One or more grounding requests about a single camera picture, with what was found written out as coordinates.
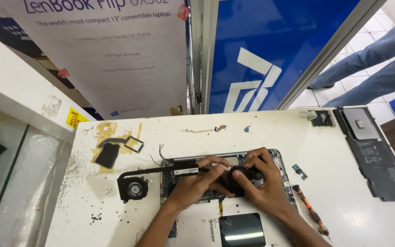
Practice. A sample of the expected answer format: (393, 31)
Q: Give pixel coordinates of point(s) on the person's left hand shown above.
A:
(189, 187)

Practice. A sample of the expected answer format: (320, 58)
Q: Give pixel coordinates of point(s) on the person's right hand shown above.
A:
(269, 188)

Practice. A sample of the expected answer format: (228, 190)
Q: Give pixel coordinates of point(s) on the black dual fan heat pipe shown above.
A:
(134, 188)

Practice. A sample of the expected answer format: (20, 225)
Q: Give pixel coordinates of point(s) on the blue laptop motherboard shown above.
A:
(170, 180)

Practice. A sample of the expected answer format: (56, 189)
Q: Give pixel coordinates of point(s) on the small blue circuit board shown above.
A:
(299, 171)

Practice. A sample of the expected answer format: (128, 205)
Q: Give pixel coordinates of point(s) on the white opened laptop chassis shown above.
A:
(197, 226)

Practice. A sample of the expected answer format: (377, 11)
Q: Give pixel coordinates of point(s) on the orange black screwdriver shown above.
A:
(309, 205)

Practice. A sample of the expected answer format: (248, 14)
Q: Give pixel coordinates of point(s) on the black laptop touchpad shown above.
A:
(242, 231)

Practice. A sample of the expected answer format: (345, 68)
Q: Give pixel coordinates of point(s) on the small blue tape scrap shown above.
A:
(247, 129)

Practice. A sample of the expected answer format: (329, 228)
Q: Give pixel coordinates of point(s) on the yellowed tape patch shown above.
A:
(106, 132)

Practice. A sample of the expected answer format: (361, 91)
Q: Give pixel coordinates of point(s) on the black flat laptop battery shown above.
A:
(379, 161)

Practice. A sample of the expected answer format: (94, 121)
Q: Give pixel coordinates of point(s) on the yellow sticker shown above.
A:
(75, 117)

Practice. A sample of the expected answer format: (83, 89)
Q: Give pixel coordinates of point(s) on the white laptop advert poster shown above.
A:
(115, 61)

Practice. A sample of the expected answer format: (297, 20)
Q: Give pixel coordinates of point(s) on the blue banner with white logo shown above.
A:
(269, 41)

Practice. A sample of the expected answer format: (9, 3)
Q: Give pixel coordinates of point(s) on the clear bubble wrap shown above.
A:
(29, 192)

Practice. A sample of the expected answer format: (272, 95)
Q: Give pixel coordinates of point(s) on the glass display counter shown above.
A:
(9, 96)

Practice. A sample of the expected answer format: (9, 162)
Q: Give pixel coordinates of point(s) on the black heat sink with frame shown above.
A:
(107, 155)

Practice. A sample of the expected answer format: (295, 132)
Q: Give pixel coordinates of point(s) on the black metal bracket plate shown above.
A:
(322, 118)

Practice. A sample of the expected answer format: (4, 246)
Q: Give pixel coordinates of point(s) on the aluminium door frame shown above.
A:
(199, 51)

